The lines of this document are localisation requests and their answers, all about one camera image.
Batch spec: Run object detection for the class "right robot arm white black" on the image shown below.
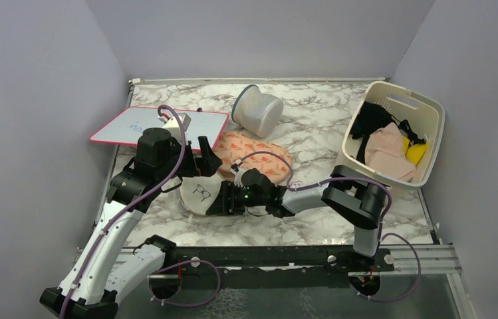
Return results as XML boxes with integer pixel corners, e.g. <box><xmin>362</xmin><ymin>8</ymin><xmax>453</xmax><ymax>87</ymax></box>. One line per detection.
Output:
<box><xmin>202</xmin><ymin>164</ymin><xmax>392</xmax><ymax>270</ymax></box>

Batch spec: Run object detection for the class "yellow garment in basket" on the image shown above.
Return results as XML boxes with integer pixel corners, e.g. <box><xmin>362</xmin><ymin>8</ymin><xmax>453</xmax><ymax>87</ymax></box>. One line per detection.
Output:
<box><xmin>402</xmin><ymin>136</ymin><xmax>428</xmax><ymax>166</ymax></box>

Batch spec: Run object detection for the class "pink garment in basket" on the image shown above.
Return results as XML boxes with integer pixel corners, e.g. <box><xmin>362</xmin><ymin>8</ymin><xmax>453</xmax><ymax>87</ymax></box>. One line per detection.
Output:
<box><xmin>365</xmin><ymin>123</ymin><xmax>416</xmax><ymax>181</ymax></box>

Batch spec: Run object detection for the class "black mounting rail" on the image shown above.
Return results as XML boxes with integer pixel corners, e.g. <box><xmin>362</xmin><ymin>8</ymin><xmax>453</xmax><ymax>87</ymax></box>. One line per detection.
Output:
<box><xmin>132</xmin><ymin>244</ymin><xmax>395</xmax><ymax>292</ymax></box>

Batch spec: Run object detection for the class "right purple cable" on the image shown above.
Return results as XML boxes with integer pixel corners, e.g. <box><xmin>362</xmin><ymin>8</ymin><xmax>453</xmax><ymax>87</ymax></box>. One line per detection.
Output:
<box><xmin>236</xmin><ymin>151</ymin><xmax>422</xmax><ymax>303</ymax></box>

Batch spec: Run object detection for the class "purple cable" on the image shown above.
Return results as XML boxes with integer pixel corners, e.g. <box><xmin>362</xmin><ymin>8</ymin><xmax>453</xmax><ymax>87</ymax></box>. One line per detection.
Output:
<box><xmin>58</xmin><ymin>104</ymin><xmax>188</xmax><ymax>319</ymax></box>
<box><xmin>236</xmin><ymin>151</ymin><xmax>422</xmax><ymax>303</ymax></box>

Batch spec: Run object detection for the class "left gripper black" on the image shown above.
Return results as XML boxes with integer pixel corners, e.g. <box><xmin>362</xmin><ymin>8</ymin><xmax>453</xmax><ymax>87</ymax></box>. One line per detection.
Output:
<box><xmin>157</xmin><ymin>136</ymin><xmax>222</xmax><ymax>182</ymax></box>

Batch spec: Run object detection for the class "white cylindrical mesh laundry bag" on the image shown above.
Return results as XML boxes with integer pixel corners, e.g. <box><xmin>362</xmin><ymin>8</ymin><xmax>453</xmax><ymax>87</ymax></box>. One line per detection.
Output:
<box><xmin>231</xmin><ymin>84</ymin><xmax>284</xmax><ymax>138</ymax></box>

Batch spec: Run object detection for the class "black garment in basket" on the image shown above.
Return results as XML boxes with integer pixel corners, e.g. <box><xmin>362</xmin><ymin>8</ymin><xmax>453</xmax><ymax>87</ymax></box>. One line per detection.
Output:
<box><xmin>350</xmin><ymin>102</ymin><xmax>427</xmax><ymax>163</ymax></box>

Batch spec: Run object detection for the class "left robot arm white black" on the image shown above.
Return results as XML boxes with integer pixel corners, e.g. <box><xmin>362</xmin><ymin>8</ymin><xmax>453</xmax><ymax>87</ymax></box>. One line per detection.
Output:
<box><xmin>39</xmin><ymin>128</ymin><xmax>222</xmax><ymax>318</ymax></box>

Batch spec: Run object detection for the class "cream plastic laundry basket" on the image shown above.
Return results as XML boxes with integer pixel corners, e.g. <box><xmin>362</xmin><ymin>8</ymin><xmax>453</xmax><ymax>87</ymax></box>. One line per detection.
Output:
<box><xmin>336</xmin><ymin>81</ymin><xmax>445</xmax><ymax>198</ymax></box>

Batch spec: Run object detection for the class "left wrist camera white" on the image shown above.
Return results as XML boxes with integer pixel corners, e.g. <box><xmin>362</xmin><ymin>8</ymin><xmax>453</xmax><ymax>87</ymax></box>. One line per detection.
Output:
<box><xmin>158</xmin><ymin>113</ymin><xmax>191</xmax><ymax>132</ymax></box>

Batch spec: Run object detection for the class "pink framed whiteboard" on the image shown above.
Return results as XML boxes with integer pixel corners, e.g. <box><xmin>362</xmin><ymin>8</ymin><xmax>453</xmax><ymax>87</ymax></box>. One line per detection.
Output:
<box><xmin>89</xmin><ymin>107</ymin><xmax>229</xmax><ymax>151</ymax></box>

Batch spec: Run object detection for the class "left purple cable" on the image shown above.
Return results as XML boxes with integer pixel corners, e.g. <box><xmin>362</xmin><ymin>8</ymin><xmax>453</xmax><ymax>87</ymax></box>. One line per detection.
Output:
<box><xmin>58</xmin><ymin>104</ymin><xmax>188</xmax><ymax>319</ymax></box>

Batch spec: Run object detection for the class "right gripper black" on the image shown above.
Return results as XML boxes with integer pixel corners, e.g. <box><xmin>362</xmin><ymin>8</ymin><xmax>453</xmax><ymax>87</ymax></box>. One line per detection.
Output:
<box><xmin>207</xmin><ymin>179</ymin><xmax>267</xmax><ymax>216</ymax></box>

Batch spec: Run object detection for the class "orange tulip print laundry bag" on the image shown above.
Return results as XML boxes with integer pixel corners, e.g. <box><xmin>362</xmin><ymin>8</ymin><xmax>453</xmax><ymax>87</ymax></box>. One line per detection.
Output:
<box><xmin>214</xmin><ymin>132</ymin><xmax>293</xmax><ymax>184</ymax></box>

